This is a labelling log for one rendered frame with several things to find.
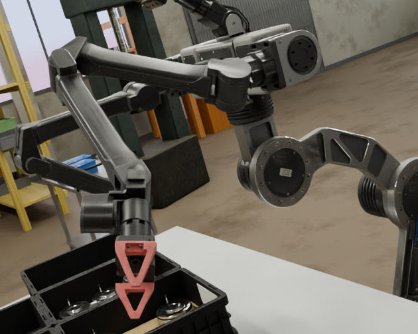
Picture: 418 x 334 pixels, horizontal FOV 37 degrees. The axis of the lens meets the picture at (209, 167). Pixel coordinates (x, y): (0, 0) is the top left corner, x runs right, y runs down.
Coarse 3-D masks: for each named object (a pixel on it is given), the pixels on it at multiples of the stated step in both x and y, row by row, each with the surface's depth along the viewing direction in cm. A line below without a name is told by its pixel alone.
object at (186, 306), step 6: (174, 300) 181; (180, 300) 181; (186, 300) 179; (162, 306) 180; (186, 306) 176; (162, 312) 176; (168, 312) 175; (174, 312) 174; (180, 312) 173; (162, 318) 173; (168, 318) 172
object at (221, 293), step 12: (168, 276) 183; (192, 276) 176; (216, 288) 165; (108, 300) 177; (216, 300) 158; (84, 312) 174; (192, 312) 155; (204, 312) 156; (60, 324) 170; (168, 324) 153; (180, 324) 154
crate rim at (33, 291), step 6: (96, 240) 235; (84, 246) 233; (66, 252) 230; (54, 258) 229; (114, 258) 209; (36, 264) 227; (102, 264) 207; (24, 270) 224; (24, 276) 218; (72, 276) 204; (30, 282) 210; (60, 282) 202; (30, 288) 204
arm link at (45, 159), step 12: (36, 168) 172; (48, 168) 174; (60, 168) 179; (72, 168) 181; (60, 180) 180; (72, 180) 182; (84, 180) 183; (96, 180) 186; (108, 180) 188; (96, 192) 186; (108, 192) 188
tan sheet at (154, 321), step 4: (192, 304) 183; (152, 320) 180; (156, 320) 180; (144, 324) 179; (148, 324) 179; (152, 324) 178; (156, 324) 177; (136, 328) 178; (140, 328) 178; (144, 328) 177; (148, 328) 176; (152, 328) 175; (128, 332) 177; (132, 332) 177; (136, 332) 176; (140, 332) 175; (144, 332) 174
